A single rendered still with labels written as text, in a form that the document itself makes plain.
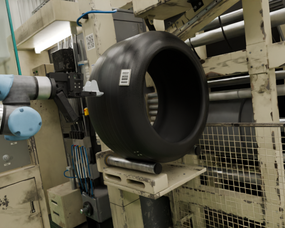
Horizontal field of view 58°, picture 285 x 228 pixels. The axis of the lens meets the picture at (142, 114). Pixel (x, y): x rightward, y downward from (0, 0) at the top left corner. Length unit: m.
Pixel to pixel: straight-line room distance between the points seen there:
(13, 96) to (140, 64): 0.44
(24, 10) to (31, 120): 10.71
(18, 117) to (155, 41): 0.61
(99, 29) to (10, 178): 0.88
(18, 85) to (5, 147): 0.75
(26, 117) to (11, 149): 0.87
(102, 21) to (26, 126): 0.87
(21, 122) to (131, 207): 0.97
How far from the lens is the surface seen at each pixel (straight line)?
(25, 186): 1.53
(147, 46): 1.02
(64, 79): 0.90
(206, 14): 1.40
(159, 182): 1.08
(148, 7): 1.47
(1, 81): 0.82
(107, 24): 1.43
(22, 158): 1.56
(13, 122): 0.67
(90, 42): 1.42
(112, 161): 1.26
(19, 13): 11.25
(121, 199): 1.45
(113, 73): 0.97
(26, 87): 0.83
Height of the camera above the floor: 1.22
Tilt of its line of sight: 5 degrees down
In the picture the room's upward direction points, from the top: 8 degrees counter-clockwise
